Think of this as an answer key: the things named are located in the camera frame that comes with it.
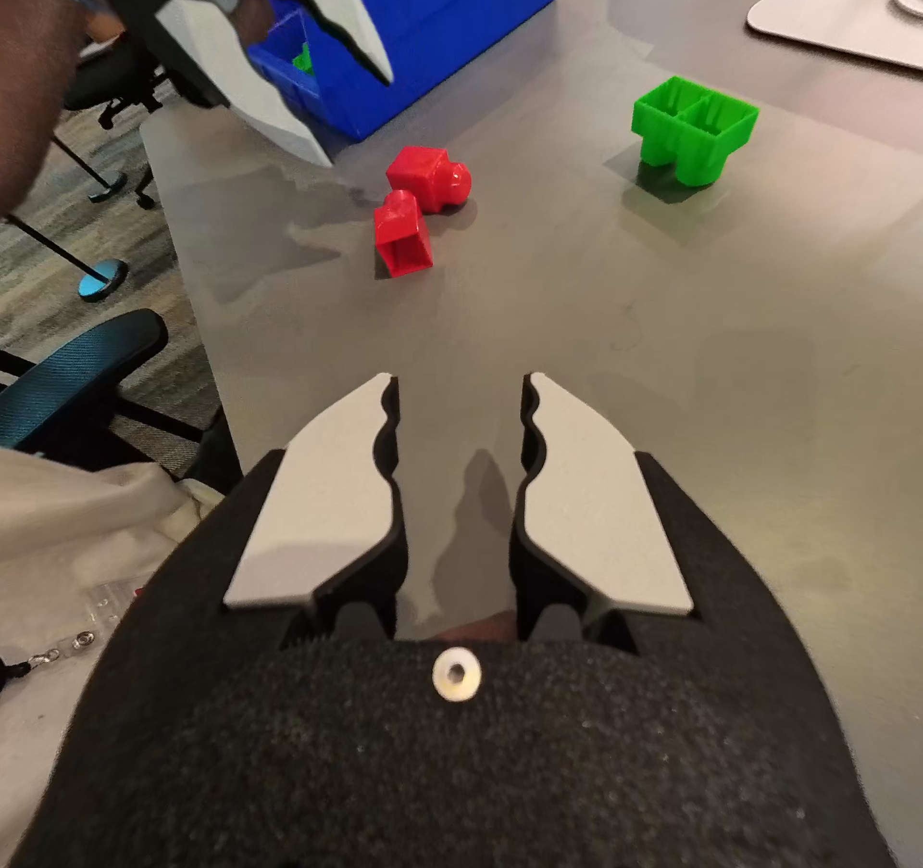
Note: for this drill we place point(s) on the person's left hand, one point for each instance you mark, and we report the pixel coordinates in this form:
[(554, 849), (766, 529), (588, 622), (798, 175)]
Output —
[(254, 13)]

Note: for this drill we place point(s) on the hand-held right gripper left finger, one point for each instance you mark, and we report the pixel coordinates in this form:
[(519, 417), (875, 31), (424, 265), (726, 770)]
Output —
[(317, 514)]

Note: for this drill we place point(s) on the red single-stud toy block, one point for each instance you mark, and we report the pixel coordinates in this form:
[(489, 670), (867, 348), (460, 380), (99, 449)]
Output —
[(400, 215), (422, 168)]

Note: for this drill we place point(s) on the pile of toy blocks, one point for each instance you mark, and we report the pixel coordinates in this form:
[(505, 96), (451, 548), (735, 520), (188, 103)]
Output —
[(304, 60)]

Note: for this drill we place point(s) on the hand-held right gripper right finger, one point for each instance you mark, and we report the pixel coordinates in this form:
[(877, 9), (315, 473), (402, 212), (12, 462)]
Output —
[(598, 514)]

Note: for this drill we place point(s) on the person's left forearm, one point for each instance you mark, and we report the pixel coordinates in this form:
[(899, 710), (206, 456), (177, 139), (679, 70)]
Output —
[(29, 89)]

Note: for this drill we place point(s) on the green two-stud toy block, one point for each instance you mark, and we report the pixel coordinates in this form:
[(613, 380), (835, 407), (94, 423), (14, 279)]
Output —
[(692, 147)]

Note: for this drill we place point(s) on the black floor stand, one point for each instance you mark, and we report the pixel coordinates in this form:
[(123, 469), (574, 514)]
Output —
[(104, 280), (108, 190)]

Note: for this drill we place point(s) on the black office chair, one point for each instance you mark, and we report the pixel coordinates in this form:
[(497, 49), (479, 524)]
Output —
[(108, 74)]

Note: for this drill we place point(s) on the blue plastic bin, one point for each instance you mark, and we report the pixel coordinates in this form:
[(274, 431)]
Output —
[(447, 17)]

